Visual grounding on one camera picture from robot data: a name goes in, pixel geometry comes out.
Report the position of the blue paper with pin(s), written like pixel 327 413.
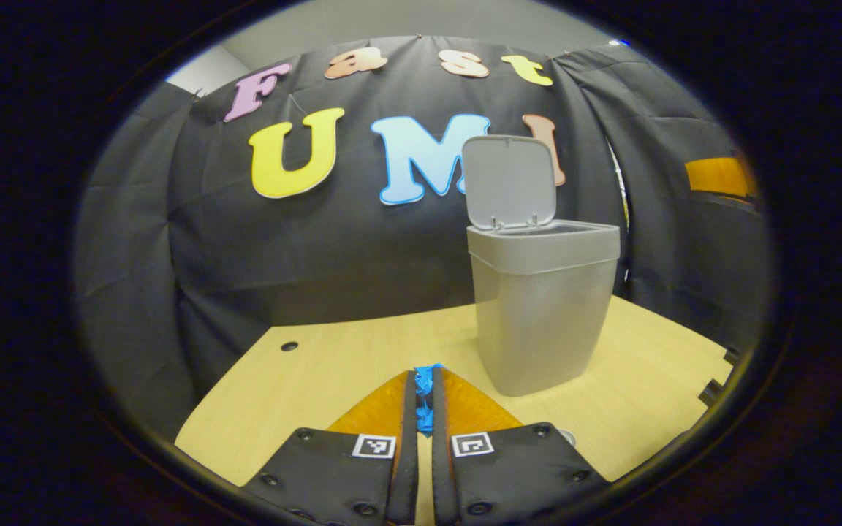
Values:
pixel 425 394

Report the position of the black backdrop cloth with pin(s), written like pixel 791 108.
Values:
pixel 209 256

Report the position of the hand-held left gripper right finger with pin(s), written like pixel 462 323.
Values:
pixel 441 475

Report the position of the grey desktop garbage bin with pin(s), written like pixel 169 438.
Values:
pixel 538 314

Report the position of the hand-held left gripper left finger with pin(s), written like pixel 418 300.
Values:
pixel 406 467

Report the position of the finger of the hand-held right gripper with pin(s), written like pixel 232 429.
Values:
pixel 717 177

